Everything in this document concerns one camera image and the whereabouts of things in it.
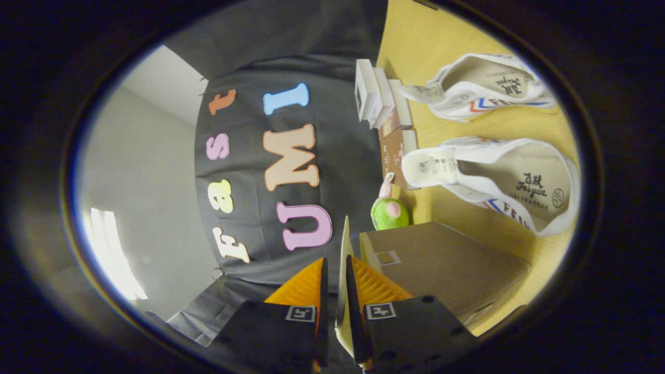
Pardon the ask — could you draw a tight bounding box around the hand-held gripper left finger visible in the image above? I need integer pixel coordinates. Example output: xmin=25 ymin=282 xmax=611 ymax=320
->
xmin=210 ymin=257 xmax=329 ymax=374

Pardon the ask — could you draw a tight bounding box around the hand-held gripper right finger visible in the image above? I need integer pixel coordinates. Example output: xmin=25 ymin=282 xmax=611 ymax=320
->
xmin=345 ymin=255 xmax=478 ymax=372

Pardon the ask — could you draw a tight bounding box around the beige fabric storage box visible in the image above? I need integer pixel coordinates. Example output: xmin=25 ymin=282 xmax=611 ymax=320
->
xmin=335 ymin=216 xmax=533 ymax=359

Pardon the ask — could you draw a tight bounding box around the white canvas shoe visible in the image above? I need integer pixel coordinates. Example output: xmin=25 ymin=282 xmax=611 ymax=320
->
xmin=400 ymin=136 xmax=581 ymax=237
xmin=397 ymin=53 xmax=557 ymax=123

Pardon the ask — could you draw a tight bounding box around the green pink plush toy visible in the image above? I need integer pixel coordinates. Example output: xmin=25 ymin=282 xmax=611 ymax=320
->
xmin=370 ymin=172 xmax=411 ymax=231

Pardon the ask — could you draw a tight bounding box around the brown picture cover book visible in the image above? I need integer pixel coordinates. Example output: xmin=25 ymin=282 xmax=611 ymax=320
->
xmin=381 ymin=127 xmax=419 ymax=190

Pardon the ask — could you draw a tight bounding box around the ceiling light panel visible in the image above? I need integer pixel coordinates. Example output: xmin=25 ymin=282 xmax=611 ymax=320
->
xmin=86 ymin=208 xmax=149 ymax=301

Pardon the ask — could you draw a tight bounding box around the brown book under white books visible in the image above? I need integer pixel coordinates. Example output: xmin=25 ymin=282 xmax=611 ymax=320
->
xmin=378 ymin=79 xmax=414 ymax=138

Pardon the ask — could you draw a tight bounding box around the plain white book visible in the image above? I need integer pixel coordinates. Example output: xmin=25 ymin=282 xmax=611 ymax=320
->
xmin=371 ymin=68 xmax=395 ymax=129

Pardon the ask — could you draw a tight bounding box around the white book with dark photo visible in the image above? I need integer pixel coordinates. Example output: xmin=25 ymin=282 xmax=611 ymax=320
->
xmin=355 ymin=59 xmax=382 ymax=123

